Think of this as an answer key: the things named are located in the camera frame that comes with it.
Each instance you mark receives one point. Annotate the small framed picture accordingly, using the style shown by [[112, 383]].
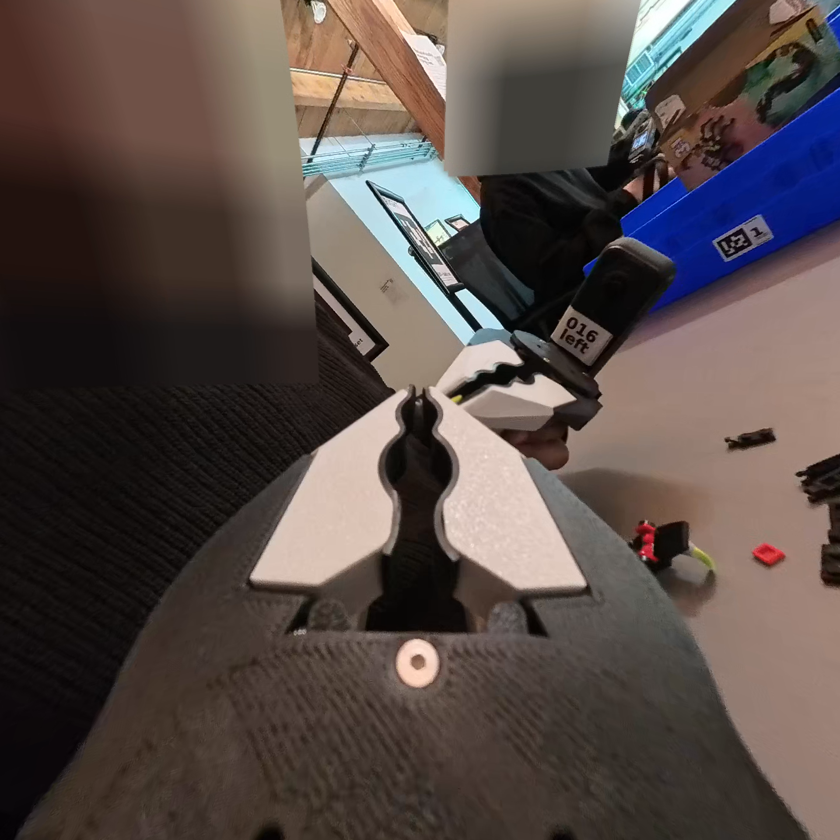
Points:
[[457, 223], [434, 233]]

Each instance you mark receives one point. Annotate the scattered lego pieces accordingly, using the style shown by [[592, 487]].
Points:
[[817, 476]]

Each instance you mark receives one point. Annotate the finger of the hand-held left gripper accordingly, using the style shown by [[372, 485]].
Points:
[[476, 364], [518, 407]]

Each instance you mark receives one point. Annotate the blue plastic bin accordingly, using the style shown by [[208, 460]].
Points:
[[722, 210]]

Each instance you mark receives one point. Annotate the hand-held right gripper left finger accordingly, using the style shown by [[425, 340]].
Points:
[[321, 525]]

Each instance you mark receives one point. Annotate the person's left hand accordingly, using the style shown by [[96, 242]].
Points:
[[544, 446]]

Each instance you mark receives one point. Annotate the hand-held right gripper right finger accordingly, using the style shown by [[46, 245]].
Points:
[[505, 525]]

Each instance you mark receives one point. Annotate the black and red lego assembly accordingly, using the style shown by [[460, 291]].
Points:
[[673, 541]]

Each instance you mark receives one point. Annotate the wooden ceiling beams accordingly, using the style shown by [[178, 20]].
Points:
[[380, 39]]

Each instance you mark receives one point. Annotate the black picture frame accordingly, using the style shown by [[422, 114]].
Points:
[[348, 308]]

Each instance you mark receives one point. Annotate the large black framed poster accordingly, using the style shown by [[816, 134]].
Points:
[[420, 243]]

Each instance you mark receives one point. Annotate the cardboard lego box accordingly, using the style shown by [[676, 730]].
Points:
[[754, 79]]

